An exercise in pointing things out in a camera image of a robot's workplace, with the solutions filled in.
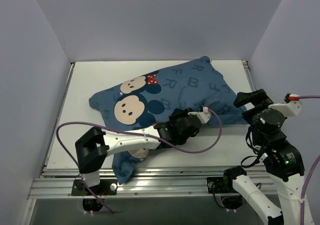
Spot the blue cartoon print pillowcase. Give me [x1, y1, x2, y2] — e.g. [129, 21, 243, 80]
[88, 56, 248, 186]

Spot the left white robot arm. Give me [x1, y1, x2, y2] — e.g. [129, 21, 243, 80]
[75, 108, 211, 195]

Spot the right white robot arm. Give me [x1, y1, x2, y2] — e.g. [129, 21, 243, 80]
[222, 89, 314, 225]

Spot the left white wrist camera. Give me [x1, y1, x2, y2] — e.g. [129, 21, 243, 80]
[187, 106, 212, 124]

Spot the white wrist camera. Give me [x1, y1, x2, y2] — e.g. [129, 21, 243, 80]
[187, 106, 212, 124]
[268, 93, 302, 118]

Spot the right aluminium side rail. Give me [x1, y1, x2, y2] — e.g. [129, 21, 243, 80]
[242, 60, 257, 92]

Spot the aluminium side rail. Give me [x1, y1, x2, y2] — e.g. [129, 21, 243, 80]
[242, 60, 257, 92]
[40, 62, 76, 177]

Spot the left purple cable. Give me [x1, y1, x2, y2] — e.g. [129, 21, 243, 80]
[56, 108, 223, 215]

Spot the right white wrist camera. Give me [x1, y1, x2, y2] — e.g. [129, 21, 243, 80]
[268, 93, 302, 118]

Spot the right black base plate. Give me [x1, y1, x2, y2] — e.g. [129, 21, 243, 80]
[206, 176, 236, 194]

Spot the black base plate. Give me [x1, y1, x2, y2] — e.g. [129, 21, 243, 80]
[71, 178, 118, 196]
[206, 176, 236, 194]

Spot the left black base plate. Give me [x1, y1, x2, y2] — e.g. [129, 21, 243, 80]
[71, 178, 118, 196]

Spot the left aluminium side rail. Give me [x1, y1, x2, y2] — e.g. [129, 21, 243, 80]
[40, 62, 76, 177]

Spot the aluminium front rail frame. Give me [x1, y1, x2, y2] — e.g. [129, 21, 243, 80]
[27, 166, 288, 200]

